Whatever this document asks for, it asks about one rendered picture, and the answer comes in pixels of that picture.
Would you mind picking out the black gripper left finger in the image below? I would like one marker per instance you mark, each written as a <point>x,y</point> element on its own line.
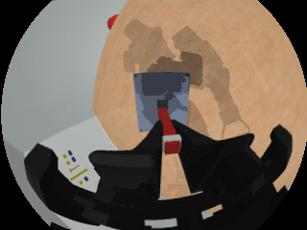
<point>144,160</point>

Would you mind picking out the red square peg with white band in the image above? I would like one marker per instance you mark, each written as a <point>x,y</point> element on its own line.
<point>171,141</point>

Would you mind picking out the grey metal panel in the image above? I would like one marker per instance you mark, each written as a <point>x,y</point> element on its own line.
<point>154,90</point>

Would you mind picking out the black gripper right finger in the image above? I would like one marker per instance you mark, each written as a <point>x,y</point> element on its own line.
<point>199,155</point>

